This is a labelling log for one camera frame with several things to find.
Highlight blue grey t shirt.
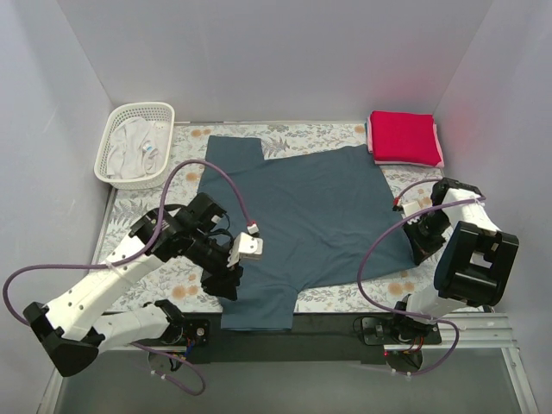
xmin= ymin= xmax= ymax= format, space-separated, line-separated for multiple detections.
xmin=199 ymin=136 xmax=414 ymax=330

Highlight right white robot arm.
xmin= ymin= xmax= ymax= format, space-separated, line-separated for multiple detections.
xmin=390 ymin=178 xmax=519 ymax=343

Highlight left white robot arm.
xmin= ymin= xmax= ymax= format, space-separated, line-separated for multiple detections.
xmin=23 ymin=193 xmax=242 ymax=377

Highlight pink folded t shirt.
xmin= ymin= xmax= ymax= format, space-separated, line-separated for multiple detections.
xmin=366 ymin=115 xmax=445 ymax=169

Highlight floral patterned table mat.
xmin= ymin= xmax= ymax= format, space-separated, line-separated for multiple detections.
xmin=100 ymin=124 xmax=442 ymax=330

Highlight red folded t shirt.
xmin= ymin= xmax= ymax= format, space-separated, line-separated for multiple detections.
xmin=369 ymin=110 xmax=443 ymax=166

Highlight white plastic laundry basket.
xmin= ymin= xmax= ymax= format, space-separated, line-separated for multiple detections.
xmin=94 ymin=102 xmax=175 ymax=190

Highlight white t shirt in basket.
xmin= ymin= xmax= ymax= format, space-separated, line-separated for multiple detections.
xmin=105 ymin=116 xmax=171 ymax=180

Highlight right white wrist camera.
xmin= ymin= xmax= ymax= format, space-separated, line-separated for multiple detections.
xmin=401 ymin=198 xmax=432 ymax=218

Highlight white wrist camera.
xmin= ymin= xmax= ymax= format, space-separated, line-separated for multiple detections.
xmin=227 ymin=232 xmax=264 ymax=268
xmin=401 ymin=198 xmax=432 ymax=218

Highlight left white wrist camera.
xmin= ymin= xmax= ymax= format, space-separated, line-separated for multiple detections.
xmin=227 ymin=232 xmax=264 ymax=268

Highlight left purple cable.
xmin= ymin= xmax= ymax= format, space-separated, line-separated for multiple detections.
xmin=3 ymin=160 xmax=260 ymax=396

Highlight aluminium frame rail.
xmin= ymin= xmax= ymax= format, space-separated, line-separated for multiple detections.
xmin=41 ymin=313 xmax=538 ymax=413

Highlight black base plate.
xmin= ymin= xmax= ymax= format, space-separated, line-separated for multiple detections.
xmin=139 ymin=313 xmax=442 ymax=365

